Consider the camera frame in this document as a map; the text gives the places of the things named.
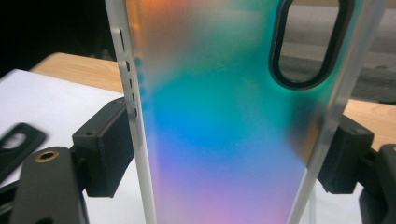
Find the black phone case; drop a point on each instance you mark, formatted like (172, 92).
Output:
(18, 149)

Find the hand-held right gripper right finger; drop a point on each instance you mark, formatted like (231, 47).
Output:
(345, 152)

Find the iridescent phone case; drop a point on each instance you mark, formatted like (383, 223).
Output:
(218, 124)

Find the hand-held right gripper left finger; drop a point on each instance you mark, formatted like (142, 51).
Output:
(104, 149)

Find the white paper sheet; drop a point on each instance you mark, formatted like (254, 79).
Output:
(62, 105)

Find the wooden table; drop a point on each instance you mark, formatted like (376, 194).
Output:
(81, 70)

